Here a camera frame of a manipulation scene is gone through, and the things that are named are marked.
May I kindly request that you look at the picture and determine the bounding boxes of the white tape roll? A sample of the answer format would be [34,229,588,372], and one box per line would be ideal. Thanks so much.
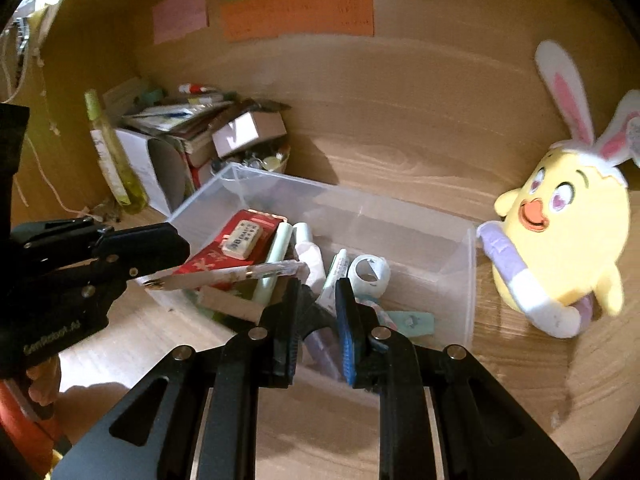
[348,254,391,298]

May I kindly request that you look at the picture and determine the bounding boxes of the small brown cardboard box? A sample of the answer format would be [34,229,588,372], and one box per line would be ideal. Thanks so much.
[211,109,288,159]

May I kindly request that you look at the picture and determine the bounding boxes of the small white bottle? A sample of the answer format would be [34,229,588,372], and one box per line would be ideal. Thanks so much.
[292,222,327,292]

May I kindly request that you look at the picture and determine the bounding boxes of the red packet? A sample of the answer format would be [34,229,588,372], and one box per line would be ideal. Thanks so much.
[172,209,289,292]

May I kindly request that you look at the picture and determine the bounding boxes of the teal paper card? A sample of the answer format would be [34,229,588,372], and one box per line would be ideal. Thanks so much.
[384,309,436,338]

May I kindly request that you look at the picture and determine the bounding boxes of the brown cardboard piece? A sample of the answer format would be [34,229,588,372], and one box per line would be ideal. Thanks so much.
[196,286,262,324]

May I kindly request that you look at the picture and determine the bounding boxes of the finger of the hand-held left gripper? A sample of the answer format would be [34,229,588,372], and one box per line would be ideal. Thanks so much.
[91,223,191,282]
[10,217,114,244]

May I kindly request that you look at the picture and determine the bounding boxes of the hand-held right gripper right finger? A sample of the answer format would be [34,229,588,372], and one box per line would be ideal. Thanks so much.
[334,279,579,480]

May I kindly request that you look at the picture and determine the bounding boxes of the orange paper note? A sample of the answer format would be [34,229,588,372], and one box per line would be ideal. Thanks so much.
[220,0,375,42]

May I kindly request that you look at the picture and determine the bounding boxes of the person's left hand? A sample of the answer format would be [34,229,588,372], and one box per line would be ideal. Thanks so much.
[26,359,64,407]

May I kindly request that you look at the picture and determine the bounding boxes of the white hanging cord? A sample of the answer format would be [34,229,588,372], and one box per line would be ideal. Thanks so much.
[0,15,93,213]

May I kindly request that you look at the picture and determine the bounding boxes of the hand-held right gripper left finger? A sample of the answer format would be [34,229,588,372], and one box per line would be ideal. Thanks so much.
[50,280,304,480]

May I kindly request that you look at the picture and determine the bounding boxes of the purple tube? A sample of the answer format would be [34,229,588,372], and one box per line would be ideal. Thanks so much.
[304,329,342,377]

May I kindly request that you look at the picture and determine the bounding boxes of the yellow-green slim bottle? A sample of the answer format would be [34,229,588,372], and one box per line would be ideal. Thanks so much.
[83,88,149,216]

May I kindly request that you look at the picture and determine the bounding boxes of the clear pen gold tip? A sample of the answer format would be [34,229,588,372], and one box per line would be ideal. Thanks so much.
[143,259,307,292]

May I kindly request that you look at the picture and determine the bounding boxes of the white cardboard box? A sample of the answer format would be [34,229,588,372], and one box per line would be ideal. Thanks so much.
[113,127,194,217]

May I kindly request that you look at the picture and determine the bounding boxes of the pale green pen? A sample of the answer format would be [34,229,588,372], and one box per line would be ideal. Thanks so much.
[251,223,294,307]

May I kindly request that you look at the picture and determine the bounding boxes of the pink paper note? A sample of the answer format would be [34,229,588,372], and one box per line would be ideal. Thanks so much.
[152,0,209,46]

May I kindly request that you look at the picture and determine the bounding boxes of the yellow chick plush bunny ears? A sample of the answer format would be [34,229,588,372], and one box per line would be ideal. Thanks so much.
[476,40,640,339]

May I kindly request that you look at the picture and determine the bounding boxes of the cardboard box of clutter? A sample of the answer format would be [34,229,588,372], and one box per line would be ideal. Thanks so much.
[102,76,292,171]

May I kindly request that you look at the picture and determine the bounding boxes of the bowl of small trinkets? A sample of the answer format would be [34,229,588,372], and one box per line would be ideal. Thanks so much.
[212,144,292,183]

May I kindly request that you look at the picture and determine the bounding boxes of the clear plastic storage box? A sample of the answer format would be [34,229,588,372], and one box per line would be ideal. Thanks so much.
[150,162,477,397]

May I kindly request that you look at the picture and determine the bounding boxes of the white green tube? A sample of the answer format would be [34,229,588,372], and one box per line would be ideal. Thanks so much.
[319,248,349,312]

